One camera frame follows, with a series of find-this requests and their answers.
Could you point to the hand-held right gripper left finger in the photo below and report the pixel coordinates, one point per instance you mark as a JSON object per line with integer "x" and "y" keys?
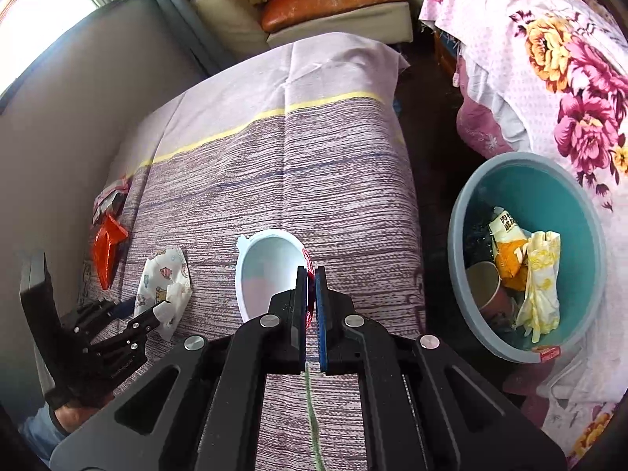
{"x": 300, "y": 304}

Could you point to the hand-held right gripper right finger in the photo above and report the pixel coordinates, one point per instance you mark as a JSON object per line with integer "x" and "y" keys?
{"x": 321, "y": 314}

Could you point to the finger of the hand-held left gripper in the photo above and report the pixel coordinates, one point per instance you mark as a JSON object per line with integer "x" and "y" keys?
{"x": 105, "y": 310}
{"x": 135, "y": 328}

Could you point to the white plastic bowl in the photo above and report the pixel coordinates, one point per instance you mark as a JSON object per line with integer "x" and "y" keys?
{"x": 265, "y": 270}

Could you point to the printed white face mask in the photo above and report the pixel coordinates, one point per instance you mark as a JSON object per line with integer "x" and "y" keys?
{"x": 162, "y": 274}

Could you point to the teal basin with grey rim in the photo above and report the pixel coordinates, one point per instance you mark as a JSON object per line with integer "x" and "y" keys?
{"x": 564, "y": 196}

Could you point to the person's left forearm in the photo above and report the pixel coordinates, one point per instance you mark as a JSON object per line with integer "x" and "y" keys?
{"x": 73, "y": 417}

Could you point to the orange red packet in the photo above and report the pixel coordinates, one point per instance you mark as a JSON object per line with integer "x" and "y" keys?
{"x": 108, "y": 250}

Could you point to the pink and black wrapper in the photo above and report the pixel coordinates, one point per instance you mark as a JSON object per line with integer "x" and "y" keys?
{"x": 110, "y": 198}

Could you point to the striped purple bed sheet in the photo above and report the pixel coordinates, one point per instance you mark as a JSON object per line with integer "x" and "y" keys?
{"x": 304, "y": 167}

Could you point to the dark crumpled wrapper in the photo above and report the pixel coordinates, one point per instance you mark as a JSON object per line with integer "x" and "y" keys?
{"x": 478, "y": 245}

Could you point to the yellow white plastic gloves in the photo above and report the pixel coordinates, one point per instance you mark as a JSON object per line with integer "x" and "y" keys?
{"x": 542, "y": 279}

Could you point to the plain pink bed sheet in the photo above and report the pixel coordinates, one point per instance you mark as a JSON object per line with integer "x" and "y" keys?
{"x": 485, "y": 122}

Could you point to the cream leather sofa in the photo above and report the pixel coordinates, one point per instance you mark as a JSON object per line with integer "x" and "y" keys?
{"x": 230, "y": 14}

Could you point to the window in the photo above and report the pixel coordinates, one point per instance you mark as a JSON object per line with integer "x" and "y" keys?
{"x": 44, "y": 14}

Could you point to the orange seat cushion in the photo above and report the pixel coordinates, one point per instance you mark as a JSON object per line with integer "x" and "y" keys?
{"x": 333, "y": 2}

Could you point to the floral pink blanket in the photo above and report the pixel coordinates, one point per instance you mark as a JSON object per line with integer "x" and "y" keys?
{"x": 539, "y": 34}

